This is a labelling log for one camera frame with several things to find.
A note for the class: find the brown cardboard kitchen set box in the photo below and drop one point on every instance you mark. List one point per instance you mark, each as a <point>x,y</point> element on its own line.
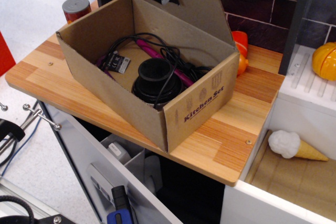
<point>198,28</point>

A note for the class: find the red can grey lid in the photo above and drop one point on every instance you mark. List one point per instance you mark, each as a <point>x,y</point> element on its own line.
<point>75,9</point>

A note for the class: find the black power adapter with label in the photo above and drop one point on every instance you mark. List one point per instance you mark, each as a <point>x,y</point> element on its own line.
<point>116,63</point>

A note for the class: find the orange toy carrot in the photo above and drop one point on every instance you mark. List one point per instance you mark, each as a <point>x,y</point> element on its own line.
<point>241,40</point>

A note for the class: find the red panel at left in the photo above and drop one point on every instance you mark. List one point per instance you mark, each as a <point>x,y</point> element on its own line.
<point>7,60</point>

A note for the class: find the white dish rack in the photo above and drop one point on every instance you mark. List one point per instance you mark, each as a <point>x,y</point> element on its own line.
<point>302,86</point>

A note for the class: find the grey storage bin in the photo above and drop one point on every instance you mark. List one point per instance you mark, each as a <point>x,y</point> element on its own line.
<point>145,167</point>

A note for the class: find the orange toy pumpkin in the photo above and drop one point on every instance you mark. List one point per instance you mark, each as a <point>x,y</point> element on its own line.
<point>323,61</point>

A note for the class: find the white cabinet door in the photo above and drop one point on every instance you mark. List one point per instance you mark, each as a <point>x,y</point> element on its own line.
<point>98,171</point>

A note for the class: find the toy ice cream cone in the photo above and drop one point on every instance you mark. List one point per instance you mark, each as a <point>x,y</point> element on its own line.
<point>289,145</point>

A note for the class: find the dark grey vertical post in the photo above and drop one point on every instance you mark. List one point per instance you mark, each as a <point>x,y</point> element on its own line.
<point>301,8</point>

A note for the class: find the metal clamp with black handle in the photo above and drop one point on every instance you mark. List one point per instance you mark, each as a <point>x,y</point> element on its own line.
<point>15,132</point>

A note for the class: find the blue black tool handle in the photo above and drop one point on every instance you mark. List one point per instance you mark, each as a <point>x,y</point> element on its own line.
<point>123,212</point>

